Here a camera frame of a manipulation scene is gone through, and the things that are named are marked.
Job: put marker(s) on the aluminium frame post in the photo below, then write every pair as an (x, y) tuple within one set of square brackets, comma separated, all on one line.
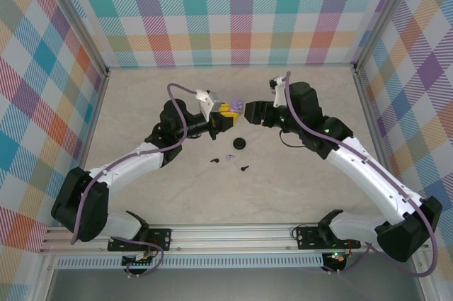
[(75, 14), (376, 14)]

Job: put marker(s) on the small black pin peg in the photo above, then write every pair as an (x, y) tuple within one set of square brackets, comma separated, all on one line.
[(214, 160)]

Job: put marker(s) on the black earbud charging case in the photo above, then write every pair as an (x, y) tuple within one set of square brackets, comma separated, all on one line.
[(239, 143)]

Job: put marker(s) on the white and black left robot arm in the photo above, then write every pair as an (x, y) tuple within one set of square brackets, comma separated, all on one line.
[(124, 166)]

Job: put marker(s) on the aluminium side rail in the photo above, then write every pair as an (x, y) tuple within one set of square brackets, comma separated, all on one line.
[(378, 138), (99, 95)]

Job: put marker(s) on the grey sheet metal panel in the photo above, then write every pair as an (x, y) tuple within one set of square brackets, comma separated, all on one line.
[(230, 287)]

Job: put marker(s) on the small black screw peg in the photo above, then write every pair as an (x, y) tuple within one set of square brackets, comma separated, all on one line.
[(244, 168)]

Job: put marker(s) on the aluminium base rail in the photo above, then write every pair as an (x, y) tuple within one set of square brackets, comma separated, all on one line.
[(230, 239)]

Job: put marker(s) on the small circuit board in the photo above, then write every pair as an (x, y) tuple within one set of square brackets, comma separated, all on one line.
[(336, 256), (139, 262)]

